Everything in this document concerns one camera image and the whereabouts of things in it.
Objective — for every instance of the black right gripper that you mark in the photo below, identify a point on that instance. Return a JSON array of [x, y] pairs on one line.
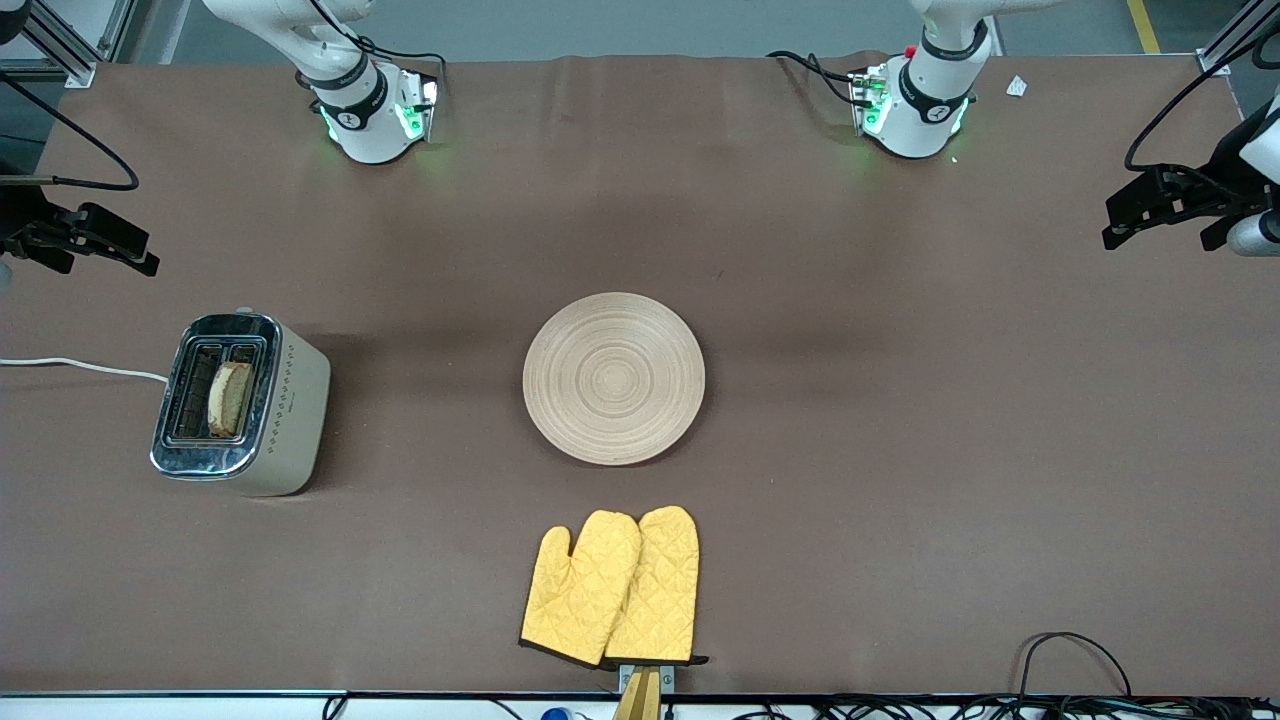
[[18, 212]]

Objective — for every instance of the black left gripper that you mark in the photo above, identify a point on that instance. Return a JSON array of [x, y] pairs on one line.
[[1221, 172]]

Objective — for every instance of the slice of brown toast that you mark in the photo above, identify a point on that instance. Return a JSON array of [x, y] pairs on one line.
[[230, 400]]

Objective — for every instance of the round light wooden plate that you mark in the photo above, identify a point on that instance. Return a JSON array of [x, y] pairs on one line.
[[614, 380]]

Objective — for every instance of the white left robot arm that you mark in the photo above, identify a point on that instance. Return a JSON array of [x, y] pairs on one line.
[[920, 100]]

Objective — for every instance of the small white paper scrap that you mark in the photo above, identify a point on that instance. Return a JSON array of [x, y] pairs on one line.
[[1016, 86]]

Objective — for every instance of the cream and chrome toaster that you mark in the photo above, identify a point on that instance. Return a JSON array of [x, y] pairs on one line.
[[290, 420]]

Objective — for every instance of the brown table mat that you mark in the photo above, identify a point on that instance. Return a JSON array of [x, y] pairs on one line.
[[800, 250]]

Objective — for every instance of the yellow quilted oven mitt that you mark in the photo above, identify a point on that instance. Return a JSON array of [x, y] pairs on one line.
[[660, 590], [575, 600]]

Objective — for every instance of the small metal bracket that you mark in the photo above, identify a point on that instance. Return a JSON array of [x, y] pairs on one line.
[[666, 678]]

